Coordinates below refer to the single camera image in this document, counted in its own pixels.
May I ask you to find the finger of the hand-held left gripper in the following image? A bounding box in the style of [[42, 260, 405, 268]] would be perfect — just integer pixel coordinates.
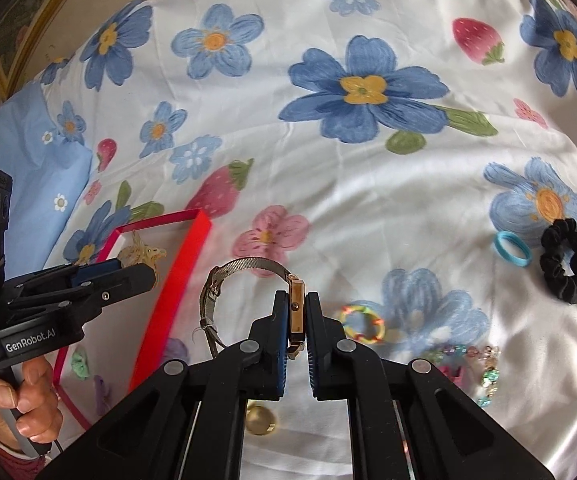
[[16, 259, 122, 297], [23, 265, 158, 332]]

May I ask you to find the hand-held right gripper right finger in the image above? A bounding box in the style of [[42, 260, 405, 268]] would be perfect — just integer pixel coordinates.
[[305, 291, 555, 480]]

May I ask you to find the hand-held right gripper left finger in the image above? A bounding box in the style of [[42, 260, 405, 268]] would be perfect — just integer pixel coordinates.
[[33, 291, 290, 480]]

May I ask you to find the yellow hair claw clip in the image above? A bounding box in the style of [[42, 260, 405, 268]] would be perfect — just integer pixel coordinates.
[[118, 230, 166, 268]]

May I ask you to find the grey wrist watch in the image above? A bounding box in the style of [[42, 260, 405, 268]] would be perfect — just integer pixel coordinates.
[[198, 257, 309, 361]]

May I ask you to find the gold ring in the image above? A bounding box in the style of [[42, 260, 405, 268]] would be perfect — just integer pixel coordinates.
[[246, 402, 279, 436]]

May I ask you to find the red-edged white tray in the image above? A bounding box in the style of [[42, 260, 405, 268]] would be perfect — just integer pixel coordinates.
[[52, 208, 213, 432]]

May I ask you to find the pink bow hair clip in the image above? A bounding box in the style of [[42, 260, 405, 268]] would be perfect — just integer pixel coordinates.
[[436, 365, 467, 387]]

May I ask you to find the pastel glass bead bracelet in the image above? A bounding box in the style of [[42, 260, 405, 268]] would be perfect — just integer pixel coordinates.
[[426, 344, 502, 408]]

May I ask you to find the person's left forearm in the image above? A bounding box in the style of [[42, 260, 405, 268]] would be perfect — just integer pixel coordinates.
[[0, 422, 52, 480]]

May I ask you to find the person's left hand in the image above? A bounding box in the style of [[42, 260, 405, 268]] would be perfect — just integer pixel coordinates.
[[0, 357, 64, 450]]

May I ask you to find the light blue pillow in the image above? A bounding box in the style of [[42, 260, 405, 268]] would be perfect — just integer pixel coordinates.
[[0, 80, 94, 271]]

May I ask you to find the floral bed sheet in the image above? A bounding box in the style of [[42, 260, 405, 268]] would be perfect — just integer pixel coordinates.
[[33, 0, 577, 480]]

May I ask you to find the gold-edged bed headboard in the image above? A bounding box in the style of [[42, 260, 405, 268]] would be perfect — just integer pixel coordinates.
[[0, 0, 92, 96]]

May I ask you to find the black scrunchie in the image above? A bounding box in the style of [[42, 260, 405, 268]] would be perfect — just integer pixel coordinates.
[[540, 219, 577, 306]]

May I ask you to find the light green hair tie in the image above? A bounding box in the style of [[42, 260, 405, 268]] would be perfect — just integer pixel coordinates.
[[70, 350, 92, 380]]

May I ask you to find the purple hair tie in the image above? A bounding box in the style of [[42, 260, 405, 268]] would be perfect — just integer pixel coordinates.
[[92, 375, 112, 413]]

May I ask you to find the blue hair tie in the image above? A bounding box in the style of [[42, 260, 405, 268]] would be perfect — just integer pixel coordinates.
[[493, 231, 532, 267]]

